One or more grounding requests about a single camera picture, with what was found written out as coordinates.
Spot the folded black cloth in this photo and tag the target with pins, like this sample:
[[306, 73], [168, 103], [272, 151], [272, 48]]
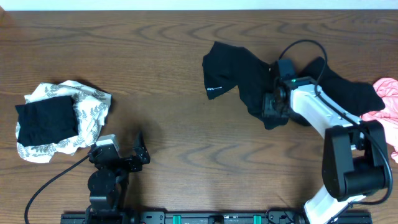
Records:
[[46, 121]]

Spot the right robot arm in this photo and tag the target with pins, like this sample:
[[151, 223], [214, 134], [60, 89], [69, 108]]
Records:
[[354, 164]]

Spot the black t-shirt with logo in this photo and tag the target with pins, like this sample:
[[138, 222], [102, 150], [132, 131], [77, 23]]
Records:
[[227, 66]]

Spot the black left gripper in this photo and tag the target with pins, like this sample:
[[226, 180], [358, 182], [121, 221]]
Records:
[[142, 157]]

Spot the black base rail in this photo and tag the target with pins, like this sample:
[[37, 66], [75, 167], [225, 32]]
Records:
[[273, 217]]

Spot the pink crumpled cloth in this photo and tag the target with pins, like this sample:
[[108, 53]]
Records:
[[386, 88]]

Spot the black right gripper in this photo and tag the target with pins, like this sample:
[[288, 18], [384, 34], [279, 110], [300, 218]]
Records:
[[267, 109]]

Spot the white fern-print cloth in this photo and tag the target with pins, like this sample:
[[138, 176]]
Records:
[[91, 107]]

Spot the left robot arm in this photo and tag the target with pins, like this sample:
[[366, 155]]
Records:
[[108, 185]]

